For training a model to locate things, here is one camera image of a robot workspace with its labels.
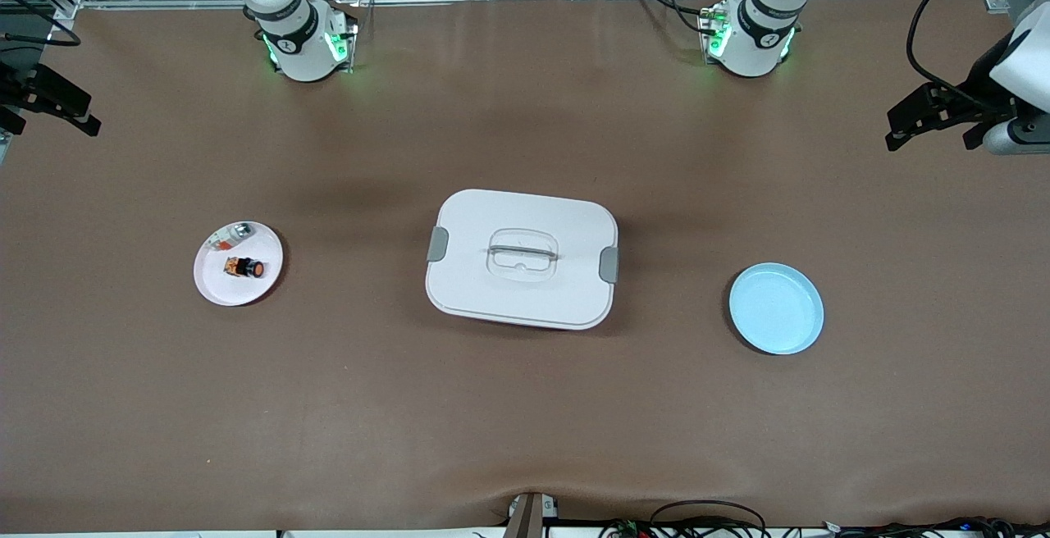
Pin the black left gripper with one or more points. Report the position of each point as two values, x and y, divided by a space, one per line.
981 77

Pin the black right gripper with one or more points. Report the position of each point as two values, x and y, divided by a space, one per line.
16 88

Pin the orange push button switch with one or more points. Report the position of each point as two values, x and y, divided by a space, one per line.
244 267

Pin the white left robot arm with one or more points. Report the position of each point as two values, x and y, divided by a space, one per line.
750 46

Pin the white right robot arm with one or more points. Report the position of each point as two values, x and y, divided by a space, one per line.
299 50

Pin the light blue round plate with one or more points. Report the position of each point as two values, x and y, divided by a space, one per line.
775 312

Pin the pinkish white round plate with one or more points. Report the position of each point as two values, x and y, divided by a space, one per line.
238 292

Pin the grey box latch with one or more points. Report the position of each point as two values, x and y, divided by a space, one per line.
609 265
437 243

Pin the white lidded storage box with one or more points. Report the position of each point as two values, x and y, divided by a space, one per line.
492 210

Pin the brown post with white bracket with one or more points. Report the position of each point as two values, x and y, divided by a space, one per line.
525 522

